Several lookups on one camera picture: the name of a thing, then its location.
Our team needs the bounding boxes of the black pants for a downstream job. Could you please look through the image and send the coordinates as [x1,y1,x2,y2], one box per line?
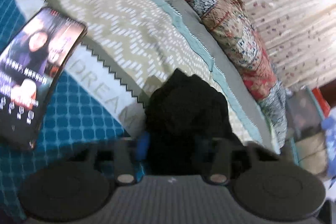
[143,69,242,176]

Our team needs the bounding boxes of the patterned bed sheet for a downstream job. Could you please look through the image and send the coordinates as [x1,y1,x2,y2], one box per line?
[1,0,280,221]

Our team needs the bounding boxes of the smartphone with lit screen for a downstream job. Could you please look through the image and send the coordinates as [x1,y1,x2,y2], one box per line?
[1,7,87,151]

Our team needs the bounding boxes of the teal side cabinet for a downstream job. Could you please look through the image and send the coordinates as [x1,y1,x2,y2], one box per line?
[286,88,335,181]

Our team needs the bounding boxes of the red floral patchwork quilt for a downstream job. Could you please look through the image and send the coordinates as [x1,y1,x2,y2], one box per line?
[185,0,288,147]

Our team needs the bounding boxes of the cream floral curtain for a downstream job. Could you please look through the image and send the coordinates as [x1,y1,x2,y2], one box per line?
[243,0,335,90]

